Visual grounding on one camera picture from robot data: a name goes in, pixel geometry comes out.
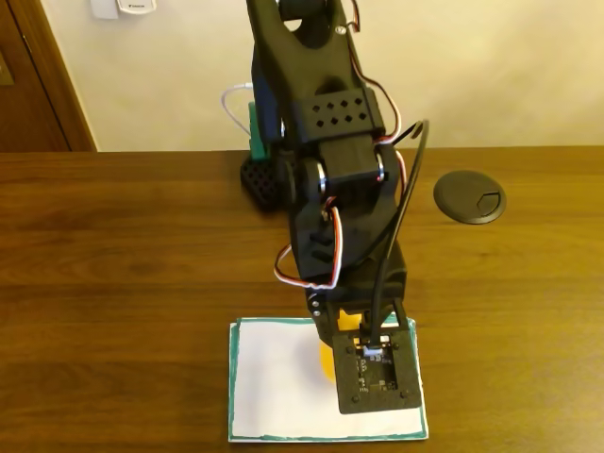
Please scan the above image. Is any black round desk grommet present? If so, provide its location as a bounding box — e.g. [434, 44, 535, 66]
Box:
[432, 170, 508, 226]

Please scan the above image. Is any white wall switch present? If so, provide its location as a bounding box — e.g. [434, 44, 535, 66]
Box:
[90, 0, 120, 21]

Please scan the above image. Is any white paper with green border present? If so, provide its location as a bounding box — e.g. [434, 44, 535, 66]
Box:
[228, 316, 431, 444]

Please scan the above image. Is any red white black servo wire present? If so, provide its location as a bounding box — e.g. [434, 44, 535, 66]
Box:
[347, 0, 422, 164]
[274, 196, 344, 291]

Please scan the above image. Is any white wall controller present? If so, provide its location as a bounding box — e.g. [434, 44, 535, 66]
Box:
[115, 0, 159, 16]

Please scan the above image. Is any white thin cable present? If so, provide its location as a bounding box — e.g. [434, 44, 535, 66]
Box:
[220, 81, 257, 139]

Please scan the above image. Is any yellow rubber duck toy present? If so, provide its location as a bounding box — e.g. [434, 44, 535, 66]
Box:
[319, 309, 364, 381]

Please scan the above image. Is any black camera cable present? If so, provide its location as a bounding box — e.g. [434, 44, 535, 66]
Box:
[369, 118, 431, 351]

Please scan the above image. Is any black square camera board mount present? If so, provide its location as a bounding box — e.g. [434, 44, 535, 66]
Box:
[331, 328, 423, 416]

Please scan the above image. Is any brown wooden door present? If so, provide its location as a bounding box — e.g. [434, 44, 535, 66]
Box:
[0, 0, 98, 154]

